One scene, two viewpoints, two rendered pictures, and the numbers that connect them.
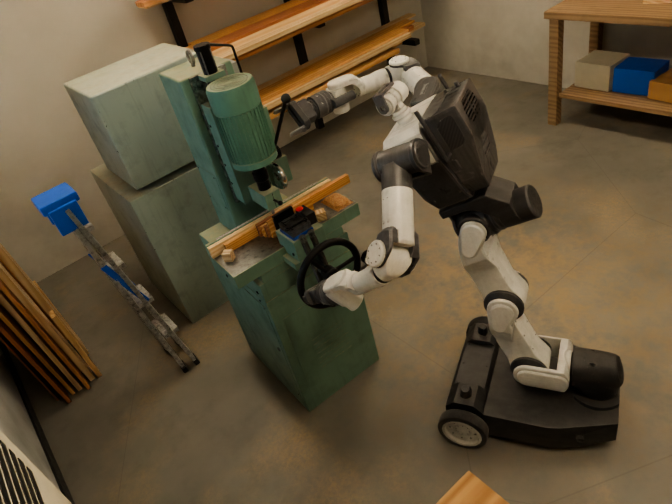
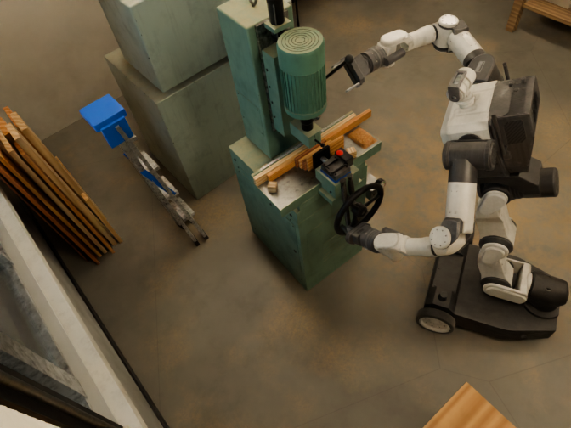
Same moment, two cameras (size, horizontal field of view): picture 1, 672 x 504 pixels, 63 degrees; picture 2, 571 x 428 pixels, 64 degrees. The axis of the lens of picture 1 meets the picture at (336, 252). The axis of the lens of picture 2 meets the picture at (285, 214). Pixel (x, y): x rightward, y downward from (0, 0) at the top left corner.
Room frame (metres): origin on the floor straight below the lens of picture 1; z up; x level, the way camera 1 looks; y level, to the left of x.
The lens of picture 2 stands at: (0.47, 0.41, 2.48)
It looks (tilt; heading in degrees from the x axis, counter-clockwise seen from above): 54 degrees down; 358
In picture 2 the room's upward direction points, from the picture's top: 10 degrees counter-clockwise
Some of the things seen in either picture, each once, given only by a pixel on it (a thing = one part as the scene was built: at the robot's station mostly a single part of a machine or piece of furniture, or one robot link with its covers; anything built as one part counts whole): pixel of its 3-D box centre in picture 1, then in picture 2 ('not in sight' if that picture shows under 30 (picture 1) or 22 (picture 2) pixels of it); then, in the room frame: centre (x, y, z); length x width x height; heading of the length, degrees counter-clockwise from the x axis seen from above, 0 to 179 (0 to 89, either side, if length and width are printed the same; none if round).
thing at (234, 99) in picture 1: (242, 123); (302, 75); (1.92, 0.20, 1.35); 0.18 x 0.18 x 0.31
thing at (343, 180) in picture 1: (290, 211); (321, 143); (1.95, 0.14, 0.92); 0.62 x 0.02 x 0.04; 118
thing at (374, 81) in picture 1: (386, 80); (432, 36); (2.05, -0.36, 1.32); 0.19 x 0.11 x 0.10; 105
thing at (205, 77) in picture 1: (208, 68); (275, 17); (2.04, 0.27, 1.54); 0.08 x 0.08 x 0.17; 28
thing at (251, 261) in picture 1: (293, 238); (325, 171); (1.82, 0.15, 0.87); 0.61 x 0.30 x 0.06; 118
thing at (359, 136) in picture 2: (336, 199); (362, 136); (1.96, -0.06, 0.91); 0.12 x 0.09 x 0.03; 28
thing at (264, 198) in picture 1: (266, 195); (305, 132); (1.94, 0.21, 1.03); 0.14 x 0.07 x 0.09; 28
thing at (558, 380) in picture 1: (543, 361); (506, 278); (1.38, -0.68, 0.28); 0.21 x 0.20 x 0.13; 58
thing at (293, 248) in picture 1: (301, 237); (336, 176); (1.75, 0.11, 0.91); 0.15 x 0.14 x 0.09; 118
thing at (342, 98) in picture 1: (335, 100); (385, 55); (1.99, -0.15, 1.31); 0.11 x 0.11 x 0.11; 28
